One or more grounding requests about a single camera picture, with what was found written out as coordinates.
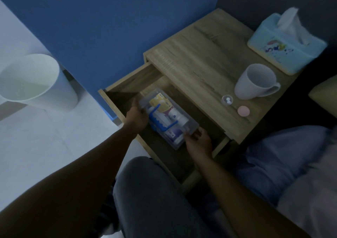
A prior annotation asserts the person's left hand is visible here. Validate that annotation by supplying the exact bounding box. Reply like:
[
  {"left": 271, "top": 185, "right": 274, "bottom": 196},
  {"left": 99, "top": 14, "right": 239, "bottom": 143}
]
[{"left": 123, "top": 98, "right": 150, "bottom": 136}]

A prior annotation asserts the person's right hand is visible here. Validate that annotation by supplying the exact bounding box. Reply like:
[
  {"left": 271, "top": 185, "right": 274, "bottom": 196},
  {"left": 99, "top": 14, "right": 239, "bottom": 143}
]
[{"left": 184, "top": 127, "right": 213, "bottom": 161}]

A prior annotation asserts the clear plastic medicine box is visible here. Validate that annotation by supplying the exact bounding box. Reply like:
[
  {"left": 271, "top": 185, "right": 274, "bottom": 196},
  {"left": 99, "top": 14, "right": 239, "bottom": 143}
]
[{"left": 138, "top": 88, "right": 200, "bottom": 151}]

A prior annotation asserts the person's left forearm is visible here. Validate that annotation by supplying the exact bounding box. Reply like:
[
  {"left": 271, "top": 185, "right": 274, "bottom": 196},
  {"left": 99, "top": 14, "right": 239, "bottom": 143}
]
[{"left": 0, "top": 123, "right": 140, "bottom": 238}]

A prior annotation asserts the person's right forearm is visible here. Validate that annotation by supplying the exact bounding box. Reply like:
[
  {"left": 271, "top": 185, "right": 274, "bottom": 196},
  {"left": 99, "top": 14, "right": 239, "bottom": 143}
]
[{"left": 191, "top": 154, "right": 312, "bottom": 238}]

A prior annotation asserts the purple medicine packet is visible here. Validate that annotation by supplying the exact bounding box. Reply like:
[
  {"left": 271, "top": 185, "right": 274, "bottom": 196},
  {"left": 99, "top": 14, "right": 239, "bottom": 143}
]
[{"left": 165, "top": 128, "right": 185, "bottom": 144}]

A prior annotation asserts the wooden drawer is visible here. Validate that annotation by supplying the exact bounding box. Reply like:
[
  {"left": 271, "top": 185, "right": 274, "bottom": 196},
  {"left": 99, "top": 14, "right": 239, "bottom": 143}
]
[{"left": 98, "top": 62, "right": 231, "bottom": 186}]

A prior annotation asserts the yellow medicine carton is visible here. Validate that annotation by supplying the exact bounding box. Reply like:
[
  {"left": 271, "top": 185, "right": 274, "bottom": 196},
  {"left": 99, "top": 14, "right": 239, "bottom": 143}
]
[{"left": 149, "top": 93, "right": 169, "bottom": 110}]

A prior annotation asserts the white medicine bottle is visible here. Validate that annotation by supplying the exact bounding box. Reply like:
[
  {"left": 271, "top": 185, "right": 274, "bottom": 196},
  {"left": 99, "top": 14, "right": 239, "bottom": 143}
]
[{"left": 167, "top": 107, "right": 189, "bottom": 127}]

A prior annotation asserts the person's leg in jeans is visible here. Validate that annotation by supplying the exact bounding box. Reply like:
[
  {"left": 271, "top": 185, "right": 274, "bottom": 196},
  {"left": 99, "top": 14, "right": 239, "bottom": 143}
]
[{"left": 113, "top": 156, "right": 220, "bottom": 238}]

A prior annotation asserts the wooden bedside table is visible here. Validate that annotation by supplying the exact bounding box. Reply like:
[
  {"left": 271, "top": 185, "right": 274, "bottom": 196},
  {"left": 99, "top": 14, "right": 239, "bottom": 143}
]
[{"left": 98, "top": 8, "right": 304, "bottom": 193}]

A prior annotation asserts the white mug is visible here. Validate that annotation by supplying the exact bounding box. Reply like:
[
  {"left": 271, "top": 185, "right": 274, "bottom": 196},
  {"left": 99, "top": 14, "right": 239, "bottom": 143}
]
[{"left": 234, "top": 63, "right": 281, "bottom": 100}]

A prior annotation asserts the blue bed sheet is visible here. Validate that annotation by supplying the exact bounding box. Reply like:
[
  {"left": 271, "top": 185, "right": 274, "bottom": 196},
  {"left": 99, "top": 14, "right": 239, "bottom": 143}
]
[{"left": 233, "top": 125, "right": 335, "bottom": 207}]

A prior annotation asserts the white waste bin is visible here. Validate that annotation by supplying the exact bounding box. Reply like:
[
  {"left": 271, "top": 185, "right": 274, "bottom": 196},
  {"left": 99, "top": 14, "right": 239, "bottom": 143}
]
[{"left": 0, "top": 53, "right": 79, "bottom": 113}]

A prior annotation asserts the light blue tissue box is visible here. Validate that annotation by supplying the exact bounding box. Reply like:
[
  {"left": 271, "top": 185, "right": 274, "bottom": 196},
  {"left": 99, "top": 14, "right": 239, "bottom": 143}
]
[{"left": 247, "top": 13, "right": 328, "bottom": 76}]

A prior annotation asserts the white blanket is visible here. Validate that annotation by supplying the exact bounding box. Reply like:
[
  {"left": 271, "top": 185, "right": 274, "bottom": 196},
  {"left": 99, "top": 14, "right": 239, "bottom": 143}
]
[{"left": 276, "top": 130, "right": 337, "bottom": 238}]

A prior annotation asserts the beige pillow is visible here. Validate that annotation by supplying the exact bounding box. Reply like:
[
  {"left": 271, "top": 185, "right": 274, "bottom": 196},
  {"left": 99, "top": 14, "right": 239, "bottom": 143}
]
[{"left": 308, "top": 74, "right": 337, "bottom": 119}]

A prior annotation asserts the white tissue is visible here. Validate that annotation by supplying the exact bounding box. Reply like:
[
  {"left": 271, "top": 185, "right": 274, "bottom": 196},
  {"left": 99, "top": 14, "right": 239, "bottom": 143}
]
[{"left": 276, "top": 7, "right": 311, "bottom": 46}]

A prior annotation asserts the blue plastic handle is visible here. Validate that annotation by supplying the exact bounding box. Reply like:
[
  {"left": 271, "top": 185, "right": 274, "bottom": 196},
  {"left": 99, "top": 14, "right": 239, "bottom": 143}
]
[{"left": 148, "top": 104, "right": 179, "bottom": 133}]

